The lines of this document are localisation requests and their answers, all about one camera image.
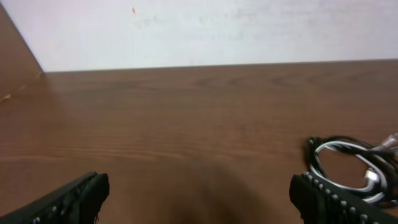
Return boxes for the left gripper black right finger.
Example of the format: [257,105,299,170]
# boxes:
[289,172,397,224]

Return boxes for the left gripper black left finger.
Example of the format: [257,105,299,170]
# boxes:
[1,172,109,224]

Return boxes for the black USB cable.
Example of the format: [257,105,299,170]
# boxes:
[306,136,398,208]

